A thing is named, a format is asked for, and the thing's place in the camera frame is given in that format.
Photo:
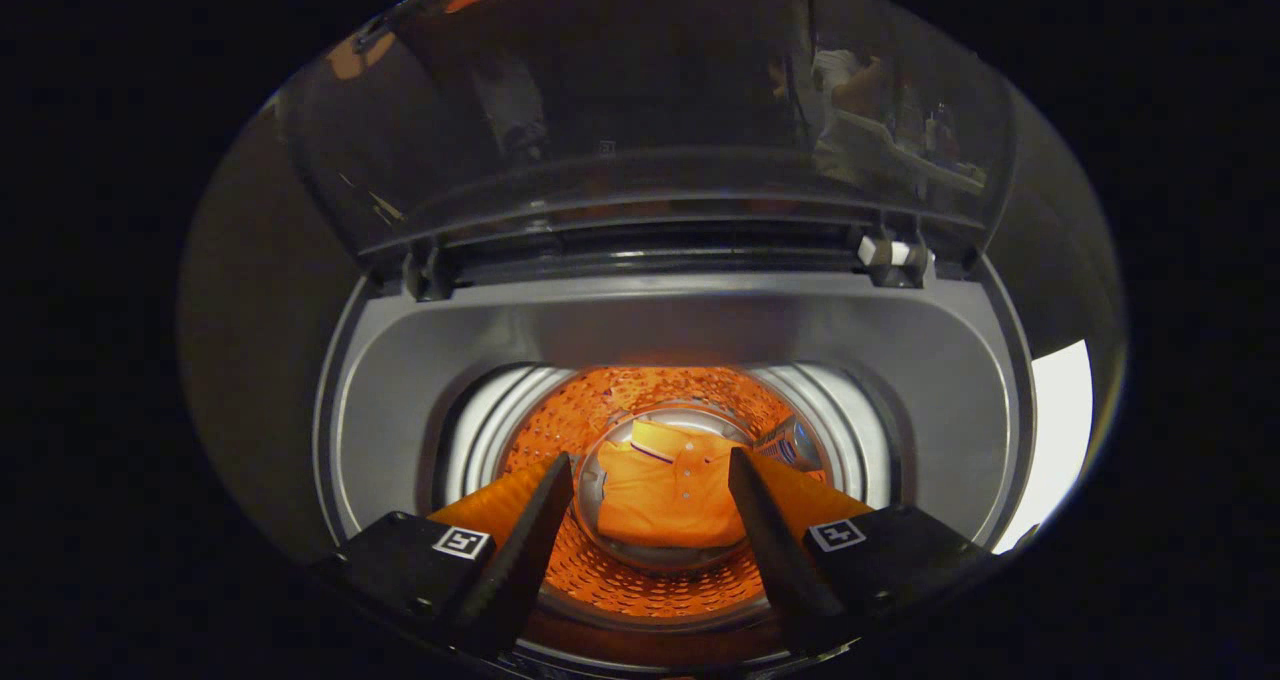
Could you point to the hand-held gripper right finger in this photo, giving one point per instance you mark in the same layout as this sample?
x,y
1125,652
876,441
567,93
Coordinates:
x,y
785,570

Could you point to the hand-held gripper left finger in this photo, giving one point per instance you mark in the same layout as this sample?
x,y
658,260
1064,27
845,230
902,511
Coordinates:
x,y
520,560

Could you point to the yellow polo shirt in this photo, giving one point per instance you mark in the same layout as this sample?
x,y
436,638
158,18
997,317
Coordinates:
x,y
665,500

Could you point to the dark grey washing machine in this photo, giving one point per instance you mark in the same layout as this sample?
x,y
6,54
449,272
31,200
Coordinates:
x,y
700,330

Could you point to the transparent washing machine lid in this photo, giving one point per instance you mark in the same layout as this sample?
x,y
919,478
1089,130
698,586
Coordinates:
x,y
620,90

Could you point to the white board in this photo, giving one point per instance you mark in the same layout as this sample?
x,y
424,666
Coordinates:
x,y
1055,440

